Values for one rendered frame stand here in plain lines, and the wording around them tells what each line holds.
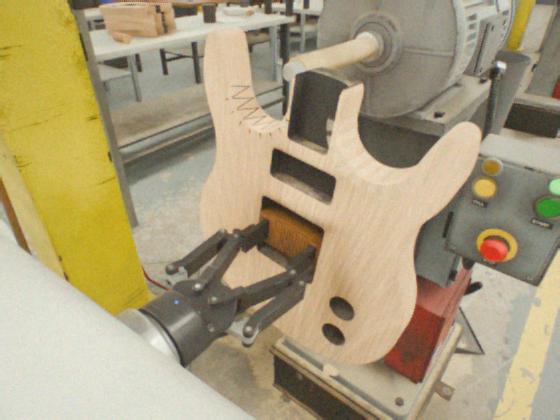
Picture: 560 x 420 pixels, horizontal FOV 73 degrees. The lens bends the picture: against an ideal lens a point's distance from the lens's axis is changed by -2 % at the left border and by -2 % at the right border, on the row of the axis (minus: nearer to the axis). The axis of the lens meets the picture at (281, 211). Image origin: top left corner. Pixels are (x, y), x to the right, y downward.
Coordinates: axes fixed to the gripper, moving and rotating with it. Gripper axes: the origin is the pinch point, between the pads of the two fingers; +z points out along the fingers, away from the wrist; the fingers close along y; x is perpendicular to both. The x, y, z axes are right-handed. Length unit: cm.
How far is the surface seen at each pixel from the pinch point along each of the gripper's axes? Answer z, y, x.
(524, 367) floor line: 101, 55, -99
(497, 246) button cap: 26.5, 22.5, -3.6
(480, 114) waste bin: 291, -27, -74
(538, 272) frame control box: 29.1, 29.5, -6.4
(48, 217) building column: -1, -88, -46
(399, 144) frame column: 46.0, -3.8, -3.4
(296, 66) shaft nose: 7.6, -6.8, 19.9
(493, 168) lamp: 28.3, 16.7, 7.5
